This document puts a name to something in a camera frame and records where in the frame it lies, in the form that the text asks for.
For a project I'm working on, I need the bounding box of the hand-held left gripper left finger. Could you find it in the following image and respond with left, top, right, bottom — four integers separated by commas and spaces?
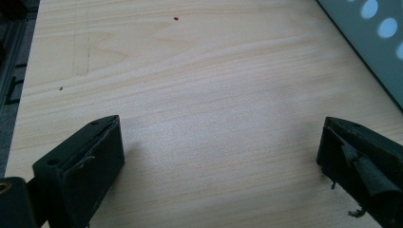
31, 114, 125, 228

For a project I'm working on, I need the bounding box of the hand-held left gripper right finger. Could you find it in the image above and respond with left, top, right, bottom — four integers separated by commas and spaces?
316, 116, 403, 228

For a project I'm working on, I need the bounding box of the grey perforated panel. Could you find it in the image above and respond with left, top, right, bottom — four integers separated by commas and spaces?
317, 0, 403, 110

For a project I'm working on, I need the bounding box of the dark metal frame rail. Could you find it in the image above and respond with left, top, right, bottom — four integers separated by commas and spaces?
0, 0, 41, 112

